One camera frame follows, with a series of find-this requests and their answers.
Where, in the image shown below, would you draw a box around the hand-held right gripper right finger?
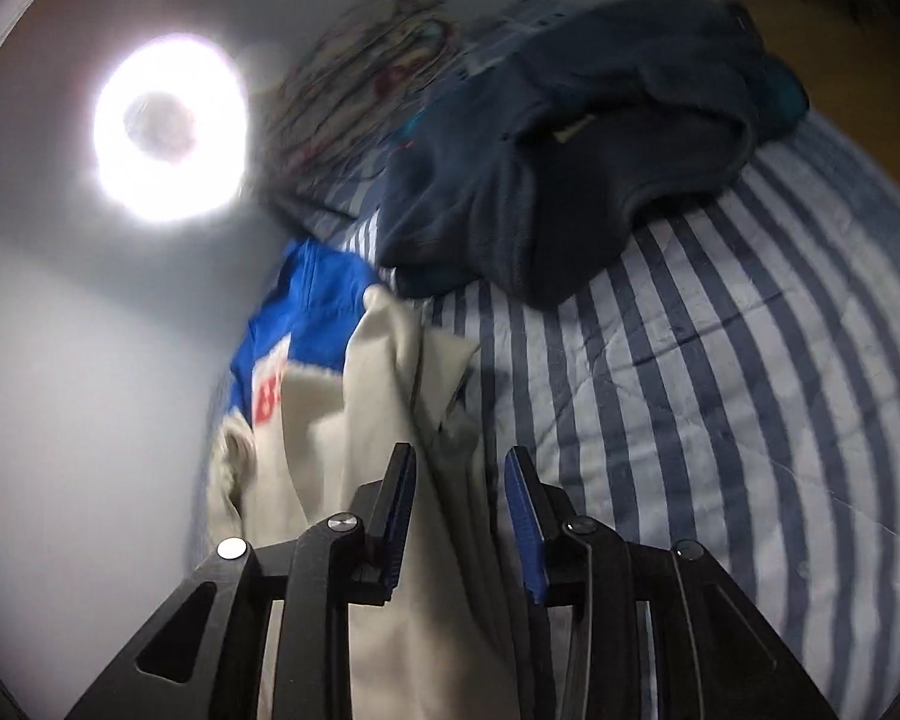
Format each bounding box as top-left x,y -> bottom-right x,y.
504,446 -> 845,720

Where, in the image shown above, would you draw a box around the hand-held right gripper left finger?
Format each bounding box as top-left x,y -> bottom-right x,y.
64,442 -> 419,720

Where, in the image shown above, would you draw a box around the beige and blue jacket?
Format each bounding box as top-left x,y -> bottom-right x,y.
206,238 -> 556,720

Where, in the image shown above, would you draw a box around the dark blue clothes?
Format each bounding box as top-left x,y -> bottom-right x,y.
375,0 -> 809,308

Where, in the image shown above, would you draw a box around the blue striped blanket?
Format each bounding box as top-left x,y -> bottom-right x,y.
300,112 -> 900,720

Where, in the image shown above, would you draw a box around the folded floral quilt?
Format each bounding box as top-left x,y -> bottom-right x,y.
259,0 -> 466,203

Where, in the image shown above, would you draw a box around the ring light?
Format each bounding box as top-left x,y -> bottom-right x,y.
92,34 -> 250,224

